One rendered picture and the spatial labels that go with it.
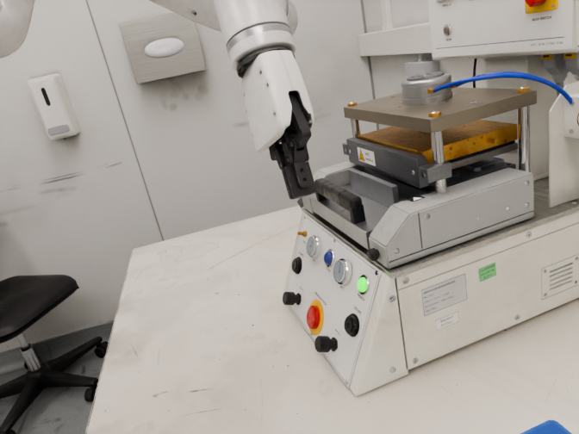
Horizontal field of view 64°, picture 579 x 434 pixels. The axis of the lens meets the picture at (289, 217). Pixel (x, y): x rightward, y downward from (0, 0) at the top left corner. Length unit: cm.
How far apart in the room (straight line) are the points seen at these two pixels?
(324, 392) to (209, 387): 19
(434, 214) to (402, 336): 18
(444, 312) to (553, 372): 16
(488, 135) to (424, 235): 20
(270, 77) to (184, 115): 172
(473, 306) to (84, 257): 201
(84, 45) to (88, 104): 25
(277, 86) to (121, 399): 57
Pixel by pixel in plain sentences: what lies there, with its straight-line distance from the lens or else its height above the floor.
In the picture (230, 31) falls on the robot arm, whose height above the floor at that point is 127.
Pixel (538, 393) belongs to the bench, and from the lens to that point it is 73.
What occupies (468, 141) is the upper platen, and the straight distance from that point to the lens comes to 74.
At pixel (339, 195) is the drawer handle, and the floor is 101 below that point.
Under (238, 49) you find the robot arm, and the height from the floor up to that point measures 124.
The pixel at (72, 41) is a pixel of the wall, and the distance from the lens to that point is 228.
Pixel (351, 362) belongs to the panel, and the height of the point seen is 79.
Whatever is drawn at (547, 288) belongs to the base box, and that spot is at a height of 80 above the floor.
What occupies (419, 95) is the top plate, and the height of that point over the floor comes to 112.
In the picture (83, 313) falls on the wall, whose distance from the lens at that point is 260.
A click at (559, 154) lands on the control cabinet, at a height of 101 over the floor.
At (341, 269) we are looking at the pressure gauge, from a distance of 72.
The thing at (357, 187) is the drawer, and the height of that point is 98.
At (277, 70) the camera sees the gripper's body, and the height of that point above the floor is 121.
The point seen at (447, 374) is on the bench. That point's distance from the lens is 75.
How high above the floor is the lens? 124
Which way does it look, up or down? 20 degrees down
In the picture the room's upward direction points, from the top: 12 degrees counter-clockwise
